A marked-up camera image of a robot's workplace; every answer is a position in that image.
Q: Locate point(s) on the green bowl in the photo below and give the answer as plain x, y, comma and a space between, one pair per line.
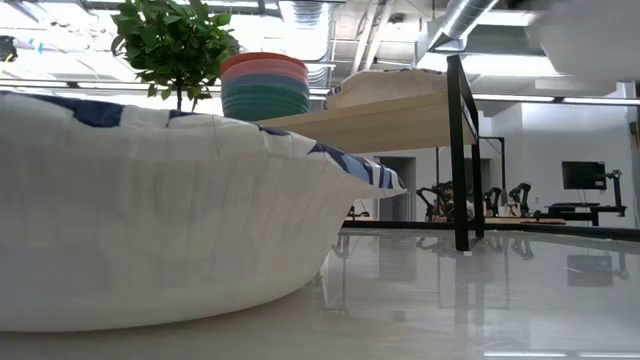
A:
265, 106

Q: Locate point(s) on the blue bowl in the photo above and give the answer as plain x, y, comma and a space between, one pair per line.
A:
265, 82

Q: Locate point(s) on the pink bowl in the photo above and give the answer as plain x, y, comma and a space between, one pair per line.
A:
265, 69

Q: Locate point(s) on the red bowl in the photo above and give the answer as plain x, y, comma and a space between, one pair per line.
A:
260, 57

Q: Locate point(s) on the neighbour rig black robot arm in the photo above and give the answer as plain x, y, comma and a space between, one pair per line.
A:
435, 200
492, 200
520, 195

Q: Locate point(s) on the wooden board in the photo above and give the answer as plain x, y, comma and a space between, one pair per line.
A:
390, 127

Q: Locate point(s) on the white plate blue patterned rim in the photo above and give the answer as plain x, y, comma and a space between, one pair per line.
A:
175, 225

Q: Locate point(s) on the green leafy plant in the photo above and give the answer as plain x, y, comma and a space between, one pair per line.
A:
170, 40

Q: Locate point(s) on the neighbour rig wooden table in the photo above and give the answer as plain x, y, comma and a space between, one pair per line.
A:
525, 220

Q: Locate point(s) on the black computer monitor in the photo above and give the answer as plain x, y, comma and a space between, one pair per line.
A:
584, 175

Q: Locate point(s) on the black monitor desk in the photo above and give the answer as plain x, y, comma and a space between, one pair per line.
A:
595, 212

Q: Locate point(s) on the silver ventilation duct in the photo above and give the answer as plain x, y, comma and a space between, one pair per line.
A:
305, 15
460, 20

